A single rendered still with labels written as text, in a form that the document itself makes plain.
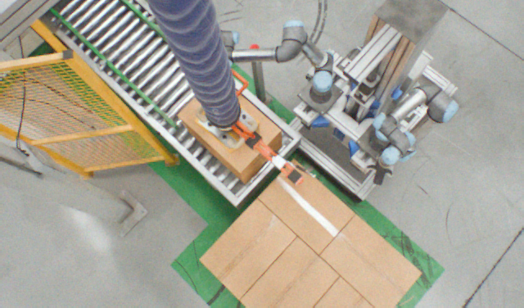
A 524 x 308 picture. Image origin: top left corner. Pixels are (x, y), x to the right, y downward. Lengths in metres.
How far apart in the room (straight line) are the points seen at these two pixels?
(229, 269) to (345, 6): 2.63
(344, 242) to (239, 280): 0.78
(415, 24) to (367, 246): 1.74
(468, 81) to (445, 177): 0.91
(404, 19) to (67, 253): 3.27
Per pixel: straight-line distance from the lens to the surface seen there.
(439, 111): 2.72
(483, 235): 4.37
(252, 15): 4.70
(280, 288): 3.51
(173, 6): 1.74
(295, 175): 3.01
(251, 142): 3.07
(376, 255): 3.57
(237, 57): 2.82
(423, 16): 2.42
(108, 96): 2.78
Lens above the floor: 4.05
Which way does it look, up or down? 74 degrees down
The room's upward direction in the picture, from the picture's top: 9 degrees counter-clockwise
